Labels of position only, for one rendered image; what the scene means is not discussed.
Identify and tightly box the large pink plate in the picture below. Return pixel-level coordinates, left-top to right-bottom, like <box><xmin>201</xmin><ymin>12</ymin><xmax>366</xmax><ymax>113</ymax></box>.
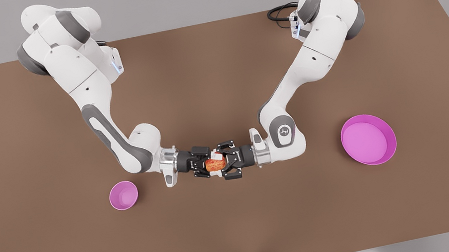
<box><xmin>338</xmin><ymin>110</ymin><xmax>401</xmax><ymax>170</ymax></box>

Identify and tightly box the red orange apple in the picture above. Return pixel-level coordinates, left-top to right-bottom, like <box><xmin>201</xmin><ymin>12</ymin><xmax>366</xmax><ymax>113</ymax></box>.
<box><xmin>205</xmin><ymin>156</ymin><xmax>227</xmax><ymax>174</ymax></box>

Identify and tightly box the small pink bowl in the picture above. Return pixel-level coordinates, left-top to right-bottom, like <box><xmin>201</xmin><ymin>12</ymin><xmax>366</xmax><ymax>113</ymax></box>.
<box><xmin>107</xmin><ymin>179</ymin><xmax>141</xmax><ymax>212</ymax></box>

